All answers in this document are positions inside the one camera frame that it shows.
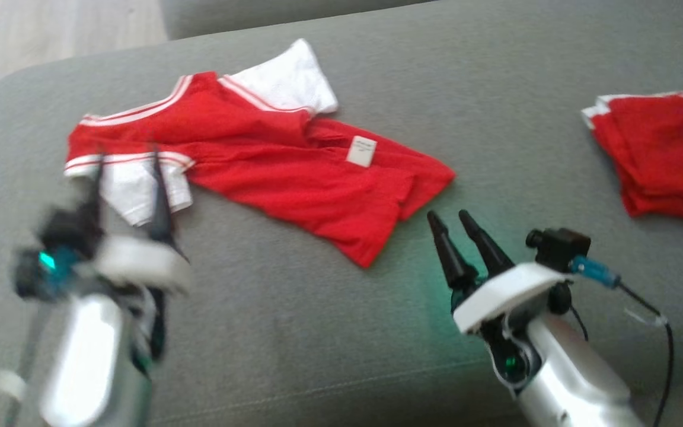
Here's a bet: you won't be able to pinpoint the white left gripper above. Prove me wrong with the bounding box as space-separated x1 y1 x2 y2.
84 147 193 362

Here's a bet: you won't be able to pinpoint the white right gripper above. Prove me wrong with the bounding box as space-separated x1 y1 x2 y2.
426 209 575 393

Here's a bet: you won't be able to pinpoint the red shirt with white sleeves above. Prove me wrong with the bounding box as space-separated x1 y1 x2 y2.
63 38 457 269

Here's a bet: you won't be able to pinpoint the red Bulls basketball shorts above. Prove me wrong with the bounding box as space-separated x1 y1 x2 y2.
580 90 683 225

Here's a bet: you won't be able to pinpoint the grey fabric sofa seat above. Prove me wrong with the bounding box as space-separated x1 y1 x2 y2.
0 0 683 427

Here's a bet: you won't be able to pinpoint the grey sofa back cushion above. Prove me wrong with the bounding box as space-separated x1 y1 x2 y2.
159 0 437 41

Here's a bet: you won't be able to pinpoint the left camera cable blue plug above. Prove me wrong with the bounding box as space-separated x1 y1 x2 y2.
0 244 84 427

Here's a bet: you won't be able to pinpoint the camera cable blue plug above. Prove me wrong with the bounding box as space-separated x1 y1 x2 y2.
0 244 84 427
568 255 675 427

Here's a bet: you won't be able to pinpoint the right camera cable blue plug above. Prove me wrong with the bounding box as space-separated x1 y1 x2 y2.
568 255 675 427

